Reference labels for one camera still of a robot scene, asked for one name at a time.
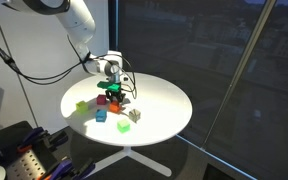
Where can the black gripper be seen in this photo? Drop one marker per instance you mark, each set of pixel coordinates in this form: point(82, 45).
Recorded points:
point(111, 93)

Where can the orange block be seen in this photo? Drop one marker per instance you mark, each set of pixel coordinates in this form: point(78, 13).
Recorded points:
point(114, 107)

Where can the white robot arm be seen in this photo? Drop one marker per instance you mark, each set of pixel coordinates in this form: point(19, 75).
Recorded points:
point(76, 18)

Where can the pink block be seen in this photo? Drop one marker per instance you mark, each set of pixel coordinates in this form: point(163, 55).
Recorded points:
point(101, 99)

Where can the blue block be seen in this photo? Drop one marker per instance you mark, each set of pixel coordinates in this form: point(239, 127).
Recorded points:
point(101, 115)

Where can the grey block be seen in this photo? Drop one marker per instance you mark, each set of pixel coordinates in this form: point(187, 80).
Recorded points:
point(134, 115)

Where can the lime green block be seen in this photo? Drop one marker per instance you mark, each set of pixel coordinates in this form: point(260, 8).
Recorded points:
point(82, 107)

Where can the round white table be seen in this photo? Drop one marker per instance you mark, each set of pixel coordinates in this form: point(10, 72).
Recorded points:
point(165, 111)

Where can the white table base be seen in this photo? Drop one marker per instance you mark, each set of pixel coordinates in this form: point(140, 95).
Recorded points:
point(127, 151)

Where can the purple clamp upper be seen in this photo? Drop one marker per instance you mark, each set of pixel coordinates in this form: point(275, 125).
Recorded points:
point(40, 135)

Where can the purple clamp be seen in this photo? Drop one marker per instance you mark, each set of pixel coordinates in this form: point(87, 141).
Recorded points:
point(40, 135)
point(65, 170)

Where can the purple clamp lower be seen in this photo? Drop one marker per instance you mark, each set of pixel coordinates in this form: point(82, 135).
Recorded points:
point(65, 170)

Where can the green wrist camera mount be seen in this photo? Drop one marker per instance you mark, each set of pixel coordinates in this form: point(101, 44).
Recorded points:
point(109, 86)

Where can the metal window frame pole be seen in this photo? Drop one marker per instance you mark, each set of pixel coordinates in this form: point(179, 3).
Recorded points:
point(255, 35)

